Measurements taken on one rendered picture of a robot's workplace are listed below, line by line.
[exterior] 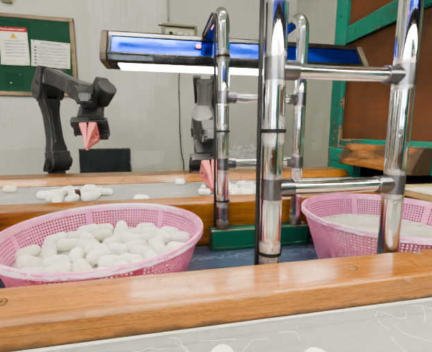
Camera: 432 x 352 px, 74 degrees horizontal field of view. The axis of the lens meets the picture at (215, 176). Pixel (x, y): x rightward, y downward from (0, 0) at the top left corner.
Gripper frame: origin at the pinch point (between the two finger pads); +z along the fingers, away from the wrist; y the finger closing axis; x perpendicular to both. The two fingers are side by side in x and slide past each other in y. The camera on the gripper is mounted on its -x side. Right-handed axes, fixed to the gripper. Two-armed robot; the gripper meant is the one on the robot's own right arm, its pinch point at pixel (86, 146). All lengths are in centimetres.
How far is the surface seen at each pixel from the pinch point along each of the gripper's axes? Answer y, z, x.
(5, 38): -100, -195, 60
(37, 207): -1.8, 30.0, -13.0
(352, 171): 87, 4, 10
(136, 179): 12.7, 3.4, 10.8
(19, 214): -4.2, 31.4, -13.3
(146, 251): 18, 45, -22
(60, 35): -59, -199, 57
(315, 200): 51, 33, -15
